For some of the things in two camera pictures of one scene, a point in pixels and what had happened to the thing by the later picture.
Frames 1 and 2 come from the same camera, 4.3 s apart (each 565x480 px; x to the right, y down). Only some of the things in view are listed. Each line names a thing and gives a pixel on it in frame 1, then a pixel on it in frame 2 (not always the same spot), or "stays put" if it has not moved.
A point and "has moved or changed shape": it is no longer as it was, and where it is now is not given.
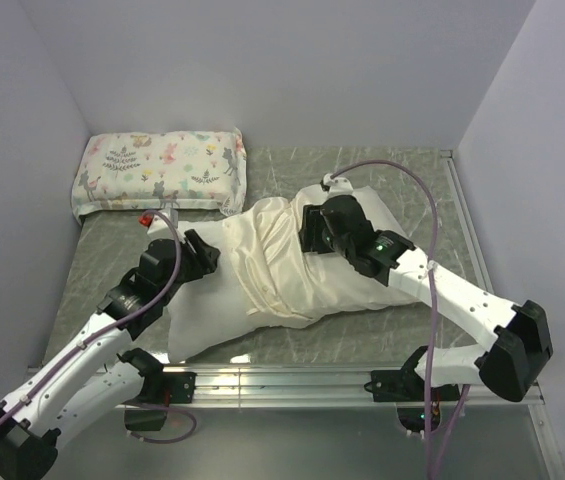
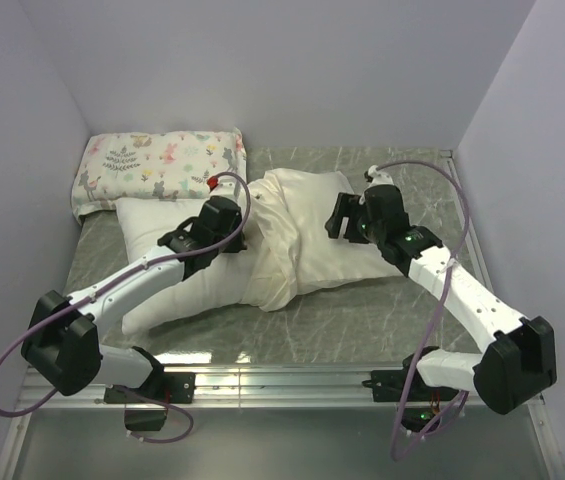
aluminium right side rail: [473, 237] stays put
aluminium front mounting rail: [331, 387] stays put
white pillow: [211, 310] has moved or changed shape
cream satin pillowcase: [270, 275] has moved or changed shape
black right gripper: [312, 220] -> [348, 206]
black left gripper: [205, 259] -> [237, 245]
